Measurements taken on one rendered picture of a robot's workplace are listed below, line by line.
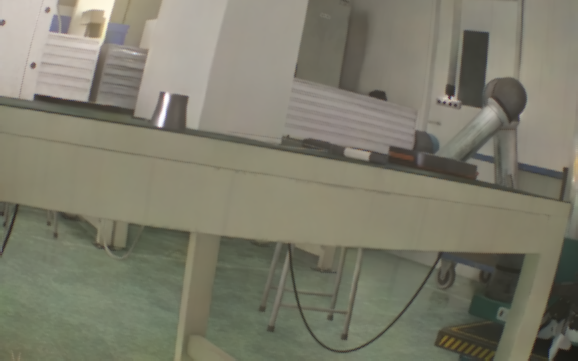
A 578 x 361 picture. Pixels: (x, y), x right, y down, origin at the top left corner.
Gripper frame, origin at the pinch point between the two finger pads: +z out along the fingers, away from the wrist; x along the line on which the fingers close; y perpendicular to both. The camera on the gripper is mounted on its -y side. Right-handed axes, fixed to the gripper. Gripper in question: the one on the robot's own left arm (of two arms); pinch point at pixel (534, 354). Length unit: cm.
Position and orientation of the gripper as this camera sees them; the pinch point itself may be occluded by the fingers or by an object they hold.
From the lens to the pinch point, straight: 151.3
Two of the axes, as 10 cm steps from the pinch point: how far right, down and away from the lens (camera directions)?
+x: -1.1, -0.1, 9.9
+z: -5.7, 8.2, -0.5
